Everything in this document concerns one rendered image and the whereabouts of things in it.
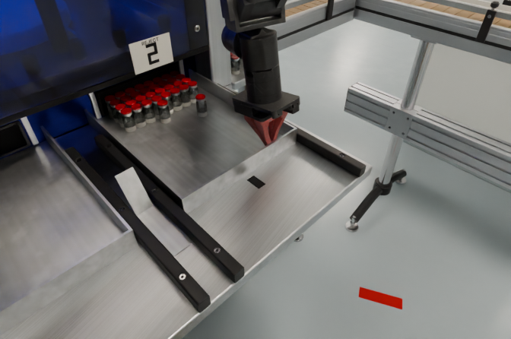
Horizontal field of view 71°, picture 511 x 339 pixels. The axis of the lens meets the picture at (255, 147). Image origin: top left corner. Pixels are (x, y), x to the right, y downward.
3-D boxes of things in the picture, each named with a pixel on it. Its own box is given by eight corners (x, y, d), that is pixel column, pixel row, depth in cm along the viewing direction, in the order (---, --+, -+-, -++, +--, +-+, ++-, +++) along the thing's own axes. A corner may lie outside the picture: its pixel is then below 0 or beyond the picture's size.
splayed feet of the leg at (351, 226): (340, 226, 164) (344, 205, 155) (395, 174, 191) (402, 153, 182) (355, 236, 159) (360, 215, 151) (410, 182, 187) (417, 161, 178)
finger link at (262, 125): (265, 131, 70) (259, 87, 65) (293, 142, 65) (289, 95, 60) (239, 147, 66) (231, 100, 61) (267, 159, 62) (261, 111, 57)
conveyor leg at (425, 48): (367, 191, 171) (411, 33, 123) (377, 182, 176) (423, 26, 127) (384, 201, 166) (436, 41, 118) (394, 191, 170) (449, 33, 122)
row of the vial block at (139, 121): (123, 129, 72) (118, 110, 69) (195, 97, 82) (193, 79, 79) (128, 134, 71) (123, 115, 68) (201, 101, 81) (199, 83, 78)
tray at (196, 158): (88, 123, 74) (84, 109, 72) (191, 81, 88) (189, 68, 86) (185, 215, 55) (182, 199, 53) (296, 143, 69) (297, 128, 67)
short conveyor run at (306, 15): (210, 84, 95) (204, 25, 85) (176, 65, 104) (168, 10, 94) (357, 21, 132) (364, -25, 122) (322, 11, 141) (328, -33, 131)
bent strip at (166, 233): (123, 202, 57) (114, 175, 54) (140, 192, 59) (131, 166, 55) (173, 257, 49) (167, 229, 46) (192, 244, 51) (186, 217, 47)
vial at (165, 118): (158, 121, 75) (154, 102, 72) (167, 116, 76) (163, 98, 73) (164, 125, 73) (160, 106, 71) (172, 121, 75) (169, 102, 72)
